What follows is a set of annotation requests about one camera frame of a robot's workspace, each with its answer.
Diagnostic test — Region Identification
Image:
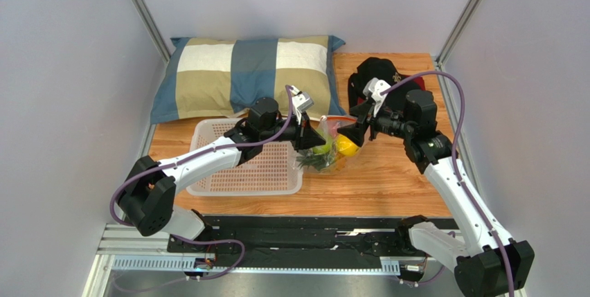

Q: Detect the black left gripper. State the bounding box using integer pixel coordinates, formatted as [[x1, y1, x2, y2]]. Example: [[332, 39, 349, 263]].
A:
[[261, 110, 326, 154]]

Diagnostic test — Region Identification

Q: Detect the clear zip top bag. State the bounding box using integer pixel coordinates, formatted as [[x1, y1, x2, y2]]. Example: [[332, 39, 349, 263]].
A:
[[296, 116, 361, 175]]

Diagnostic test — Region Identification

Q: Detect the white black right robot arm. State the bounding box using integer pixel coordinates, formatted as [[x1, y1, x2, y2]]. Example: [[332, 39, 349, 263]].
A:
[[338, 89, 535, 296]]

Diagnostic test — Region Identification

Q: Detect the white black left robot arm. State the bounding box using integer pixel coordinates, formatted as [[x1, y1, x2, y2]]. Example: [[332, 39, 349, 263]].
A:
[[109, 87, 325, 241]]

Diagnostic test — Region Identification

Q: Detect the green fake apple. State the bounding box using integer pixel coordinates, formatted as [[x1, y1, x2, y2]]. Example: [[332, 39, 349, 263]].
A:
[[312, 142, 333, 155]]

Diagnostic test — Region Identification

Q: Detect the yellow fake orange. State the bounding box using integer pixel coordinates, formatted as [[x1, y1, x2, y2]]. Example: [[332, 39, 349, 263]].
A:
[[334, 134, 360, 157]]

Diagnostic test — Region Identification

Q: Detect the orange fake pineapple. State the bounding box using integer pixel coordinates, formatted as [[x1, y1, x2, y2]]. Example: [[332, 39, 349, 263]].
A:
[[296, 152, 346, 174]]

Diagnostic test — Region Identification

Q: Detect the white perforated plastic basket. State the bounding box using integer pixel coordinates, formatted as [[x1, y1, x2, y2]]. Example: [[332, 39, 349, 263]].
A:
[[186, 142, 303, 197]]

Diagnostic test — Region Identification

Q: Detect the black baseball cap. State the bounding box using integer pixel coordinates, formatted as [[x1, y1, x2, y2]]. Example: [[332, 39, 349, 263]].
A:
[[348, 57, 415, 113]]

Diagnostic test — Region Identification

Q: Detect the folded dark red cloth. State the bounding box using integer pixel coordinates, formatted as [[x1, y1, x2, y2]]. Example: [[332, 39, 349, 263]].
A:
[[348, 73, 425, 111]]

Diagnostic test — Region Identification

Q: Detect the checkered blue beige pillow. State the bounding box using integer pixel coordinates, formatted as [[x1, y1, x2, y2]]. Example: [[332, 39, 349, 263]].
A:
[[150, 35, 346, 124]]

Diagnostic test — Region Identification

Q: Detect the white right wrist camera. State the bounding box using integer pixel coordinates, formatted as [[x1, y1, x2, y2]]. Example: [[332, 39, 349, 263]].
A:
[[363, 78, 391, 117]]

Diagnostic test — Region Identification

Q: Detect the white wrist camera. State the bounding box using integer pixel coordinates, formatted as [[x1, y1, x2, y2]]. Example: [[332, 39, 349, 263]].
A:
[[363, 78, 391, 117], [288, 86, 314, 125]]

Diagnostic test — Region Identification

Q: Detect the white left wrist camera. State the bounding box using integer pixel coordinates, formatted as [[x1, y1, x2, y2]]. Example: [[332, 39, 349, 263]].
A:
[[288, 86, 314, 125]]

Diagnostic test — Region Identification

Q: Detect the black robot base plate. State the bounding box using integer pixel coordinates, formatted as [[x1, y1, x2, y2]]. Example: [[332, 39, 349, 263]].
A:
[[167, 215, 425, 269]]

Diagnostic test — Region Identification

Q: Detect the aluminium frame rail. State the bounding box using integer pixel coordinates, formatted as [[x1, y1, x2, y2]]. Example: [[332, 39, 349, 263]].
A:
[[82, 225, 458, 296]]

